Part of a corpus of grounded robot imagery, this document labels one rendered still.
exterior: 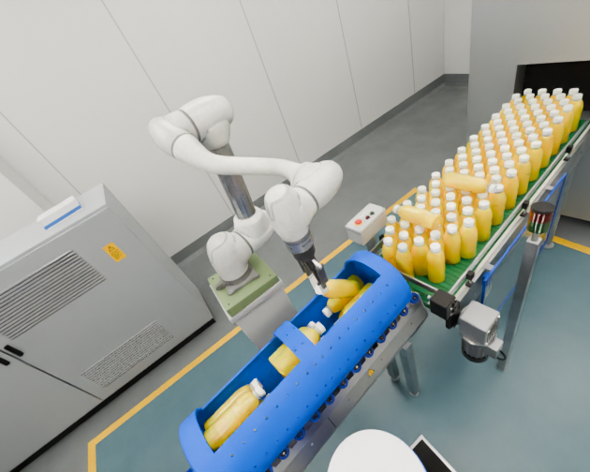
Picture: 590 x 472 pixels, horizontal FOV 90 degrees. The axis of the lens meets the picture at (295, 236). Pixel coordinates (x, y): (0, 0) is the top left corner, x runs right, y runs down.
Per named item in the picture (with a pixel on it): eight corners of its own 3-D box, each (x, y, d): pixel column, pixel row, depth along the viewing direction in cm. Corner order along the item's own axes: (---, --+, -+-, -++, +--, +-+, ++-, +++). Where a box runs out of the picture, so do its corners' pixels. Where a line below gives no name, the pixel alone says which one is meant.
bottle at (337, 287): (362, 293, 116) (331, 294, 104) (349, 300, 120) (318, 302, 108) (356, 276, 119) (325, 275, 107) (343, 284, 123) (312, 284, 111)
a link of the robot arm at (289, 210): (296, 248, 83) (324, 219, 88) (275, 206, 73) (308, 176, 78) (272, 238, 90) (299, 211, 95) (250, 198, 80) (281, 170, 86)
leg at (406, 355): (406, 392, 184) (395, 345, 145) (412, 385, 186) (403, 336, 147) (415, 399, 180) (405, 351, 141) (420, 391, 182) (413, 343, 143)
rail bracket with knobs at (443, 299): (425, 311, 123) (424, 297, 117) (435, 300, 126) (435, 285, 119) (449, 324, 116) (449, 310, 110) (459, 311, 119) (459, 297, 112)
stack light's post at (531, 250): (495, 367, 178) (525, 241, 109) (498, 362, 179) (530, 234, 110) (503, 372, 175) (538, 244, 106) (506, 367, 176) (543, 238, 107)
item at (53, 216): (46, 225, 196) (36, 216, 191) (80, 203, 204) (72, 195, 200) (47, 231, 187) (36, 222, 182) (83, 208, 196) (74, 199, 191)
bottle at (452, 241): (463, 263, 134) (464, 233, 122) (446, 265, 135) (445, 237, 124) (457, 252, 139) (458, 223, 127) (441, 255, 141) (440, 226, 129)
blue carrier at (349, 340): (211, 435, 111) (166, 412, 92) (360, 281, 139) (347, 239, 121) (250, 512, 91) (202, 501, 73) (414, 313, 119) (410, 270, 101)
